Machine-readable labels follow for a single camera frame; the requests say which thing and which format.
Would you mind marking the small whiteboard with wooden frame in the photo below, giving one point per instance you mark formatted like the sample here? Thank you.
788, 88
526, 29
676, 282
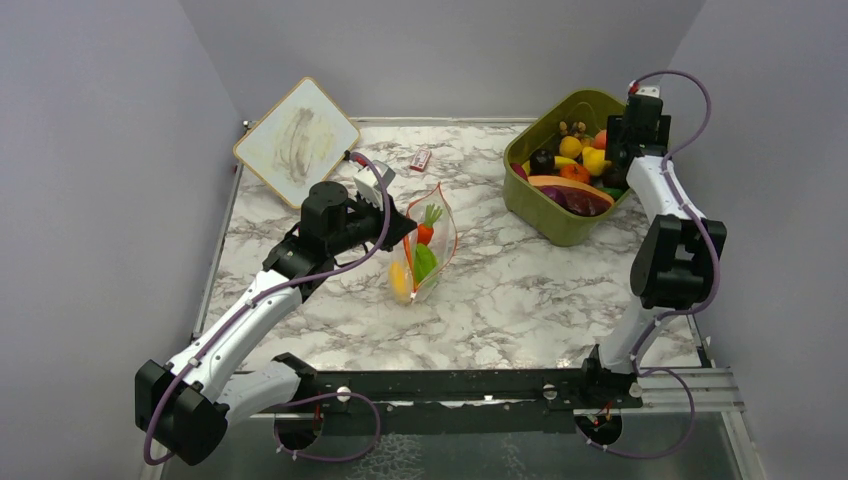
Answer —
298, 142

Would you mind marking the yellow toy bell pepper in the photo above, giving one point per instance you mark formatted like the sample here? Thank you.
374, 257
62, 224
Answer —
401, 282

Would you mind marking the red toy steak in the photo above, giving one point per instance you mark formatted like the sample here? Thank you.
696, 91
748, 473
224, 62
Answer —
576, 201

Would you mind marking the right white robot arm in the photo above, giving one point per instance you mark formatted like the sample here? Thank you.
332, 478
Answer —
675, 271

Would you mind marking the olive green plastic bin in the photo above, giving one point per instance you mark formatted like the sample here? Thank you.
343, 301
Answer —
559, 225

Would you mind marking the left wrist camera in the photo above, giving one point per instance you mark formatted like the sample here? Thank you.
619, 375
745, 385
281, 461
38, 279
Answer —
368, 186

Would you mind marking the small orange toy pumpkin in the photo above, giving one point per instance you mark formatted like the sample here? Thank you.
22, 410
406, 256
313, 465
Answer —
575, 172

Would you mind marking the green toy cucumber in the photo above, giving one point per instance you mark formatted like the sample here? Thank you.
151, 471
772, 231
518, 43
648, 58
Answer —
614, 193

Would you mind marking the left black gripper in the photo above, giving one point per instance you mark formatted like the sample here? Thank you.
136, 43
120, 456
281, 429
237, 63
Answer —
399, 226

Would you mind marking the green toy leafy vegetable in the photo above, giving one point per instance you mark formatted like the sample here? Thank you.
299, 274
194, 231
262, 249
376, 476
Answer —
425, 262

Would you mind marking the peach toy fruit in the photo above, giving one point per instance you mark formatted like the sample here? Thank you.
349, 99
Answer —
600, 140

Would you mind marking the orange toy carrot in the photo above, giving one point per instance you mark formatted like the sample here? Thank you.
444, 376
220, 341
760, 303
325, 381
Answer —
425, 229

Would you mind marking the dark twig with brown nuts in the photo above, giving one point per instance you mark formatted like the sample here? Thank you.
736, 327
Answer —
576, 129

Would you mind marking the clear zip top bag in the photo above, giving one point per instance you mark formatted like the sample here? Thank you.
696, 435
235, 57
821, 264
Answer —
443, 244

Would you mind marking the yellow toy lemon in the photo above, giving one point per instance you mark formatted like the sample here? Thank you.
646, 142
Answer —
595, 161

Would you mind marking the small red white box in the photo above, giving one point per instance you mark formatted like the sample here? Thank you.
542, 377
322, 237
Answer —
420, 159

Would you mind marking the yellow toy banana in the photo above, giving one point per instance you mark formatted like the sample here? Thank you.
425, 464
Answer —
560, 162

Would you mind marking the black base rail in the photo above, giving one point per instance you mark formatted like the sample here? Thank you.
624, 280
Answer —
436, 402

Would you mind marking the black toy fruit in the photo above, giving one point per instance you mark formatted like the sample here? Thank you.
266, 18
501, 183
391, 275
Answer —
542, 162

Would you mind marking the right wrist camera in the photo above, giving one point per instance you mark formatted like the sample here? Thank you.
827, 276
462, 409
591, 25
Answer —
646, 90

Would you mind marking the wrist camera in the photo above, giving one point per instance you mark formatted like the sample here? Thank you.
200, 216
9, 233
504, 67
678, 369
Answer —
646, 90
368, 186

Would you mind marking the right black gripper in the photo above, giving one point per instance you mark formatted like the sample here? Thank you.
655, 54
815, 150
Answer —
613, 133

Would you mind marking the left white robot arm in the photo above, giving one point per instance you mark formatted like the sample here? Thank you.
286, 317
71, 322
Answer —
186, 405

